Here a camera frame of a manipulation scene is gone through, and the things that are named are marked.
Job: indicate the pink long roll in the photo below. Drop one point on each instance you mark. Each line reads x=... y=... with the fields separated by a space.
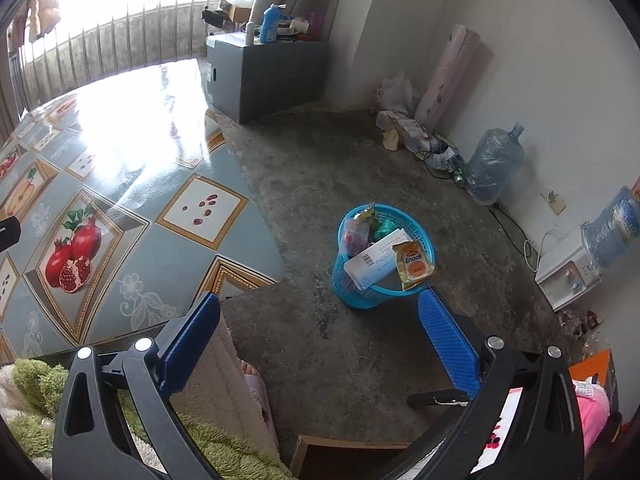
x=447 y=75

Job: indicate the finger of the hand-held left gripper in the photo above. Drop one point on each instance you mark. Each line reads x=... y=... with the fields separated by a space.
x=10 y=232

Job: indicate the small white bottle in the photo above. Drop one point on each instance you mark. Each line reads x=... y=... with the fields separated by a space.
x=250 y=32

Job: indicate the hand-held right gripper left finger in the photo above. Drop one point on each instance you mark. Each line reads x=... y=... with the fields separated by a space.
x=192 y=340

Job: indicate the fruit-print tablecloth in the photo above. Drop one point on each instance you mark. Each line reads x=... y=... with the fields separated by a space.
x=125 y=210

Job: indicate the green plastic bag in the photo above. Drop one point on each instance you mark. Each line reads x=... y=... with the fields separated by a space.
x=384 y=227

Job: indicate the cardboard box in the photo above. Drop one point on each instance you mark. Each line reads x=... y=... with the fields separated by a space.
x=239 y=12

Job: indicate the pink slipper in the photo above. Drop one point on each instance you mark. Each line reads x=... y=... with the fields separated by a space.
x=257 y=395

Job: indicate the green white fuzzy robe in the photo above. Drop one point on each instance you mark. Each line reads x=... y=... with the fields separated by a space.
x=210 y=410

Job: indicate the white seed-print cloth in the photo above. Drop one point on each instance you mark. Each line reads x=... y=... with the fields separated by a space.
x=500 y=425

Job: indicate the large blue water jug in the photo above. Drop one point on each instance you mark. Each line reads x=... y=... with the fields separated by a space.
x=492 y=165

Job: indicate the blue dispenser water jug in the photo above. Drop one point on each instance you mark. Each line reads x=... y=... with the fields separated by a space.
x=615 y=230

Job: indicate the pile of floor wrappers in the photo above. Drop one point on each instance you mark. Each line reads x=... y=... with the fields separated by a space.
x=415 y=135

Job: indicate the white plastic bag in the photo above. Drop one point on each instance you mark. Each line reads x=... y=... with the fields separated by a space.
x=395 y=90

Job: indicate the blue spray bottle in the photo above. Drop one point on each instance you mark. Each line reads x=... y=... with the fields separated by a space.
x=270 y=25

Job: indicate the pink cloth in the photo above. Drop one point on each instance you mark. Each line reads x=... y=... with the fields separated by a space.
x=592 y=410

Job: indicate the white medicine box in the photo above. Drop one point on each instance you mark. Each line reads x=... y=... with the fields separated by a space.
x=375 y=265

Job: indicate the blue plastic basket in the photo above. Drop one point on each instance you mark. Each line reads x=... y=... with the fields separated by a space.
x=360 y=295

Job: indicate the orange box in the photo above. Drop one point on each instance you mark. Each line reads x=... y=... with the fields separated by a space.
x=590 y=365

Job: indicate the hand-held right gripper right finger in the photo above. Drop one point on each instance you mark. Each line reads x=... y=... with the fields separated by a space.
x=447 y=340

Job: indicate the dark red plastic bag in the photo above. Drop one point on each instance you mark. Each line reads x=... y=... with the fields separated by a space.
x=577 y=322

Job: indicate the wall socket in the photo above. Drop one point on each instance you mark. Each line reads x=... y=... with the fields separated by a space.
x=554 y=202

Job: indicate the yellow snack packet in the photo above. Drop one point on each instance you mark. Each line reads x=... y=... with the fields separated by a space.
x=412 y=265

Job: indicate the white water dispenser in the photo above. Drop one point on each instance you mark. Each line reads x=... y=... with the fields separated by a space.
x=560 y=270

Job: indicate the hanging beige jacket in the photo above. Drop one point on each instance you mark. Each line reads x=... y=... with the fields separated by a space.
x=45 y=5

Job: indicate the grey cabinet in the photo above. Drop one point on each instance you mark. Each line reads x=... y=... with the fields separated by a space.
x=280 y=75

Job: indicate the window railing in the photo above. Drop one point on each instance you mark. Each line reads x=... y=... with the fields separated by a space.
x=125 y=40

